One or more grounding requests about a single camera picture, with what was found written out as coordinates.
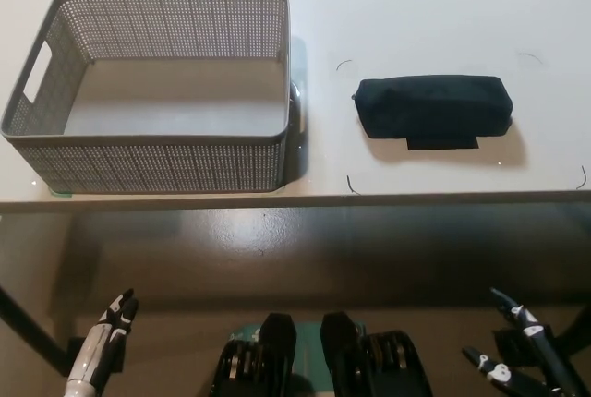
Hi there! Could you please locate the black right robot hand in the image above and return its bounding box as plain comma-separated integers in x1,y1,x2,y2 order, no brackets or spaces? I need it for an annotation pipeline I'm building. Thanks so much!
461,286,588,397

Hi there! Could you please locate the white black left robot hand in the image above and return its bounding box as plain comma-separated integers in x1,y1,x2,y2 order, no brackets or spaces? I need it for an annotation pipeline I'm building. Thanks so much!
64,289,140,387

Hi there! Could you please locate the black fabric pencil case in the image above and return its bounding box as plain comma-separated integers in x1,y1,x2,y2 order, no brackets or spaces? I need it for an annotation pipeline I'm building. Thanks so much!
351,74,513,140

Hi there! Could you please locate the black table leg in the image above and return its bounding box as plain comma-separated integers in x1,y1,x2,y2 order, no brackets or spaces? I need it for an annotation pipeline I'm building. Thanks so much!
0,283,71,378
556,302,591,355

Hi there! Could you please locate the grey perforated plastic basket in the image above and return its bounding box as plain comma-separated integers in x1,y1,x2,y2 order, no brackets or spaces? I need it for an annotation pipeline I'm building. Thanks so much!
0,0,306,195

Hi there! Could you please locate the black tape strip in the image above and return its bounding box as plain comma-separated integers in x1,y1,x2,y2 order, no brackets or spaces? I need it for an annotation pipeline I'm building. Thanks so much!
405,136,480,152

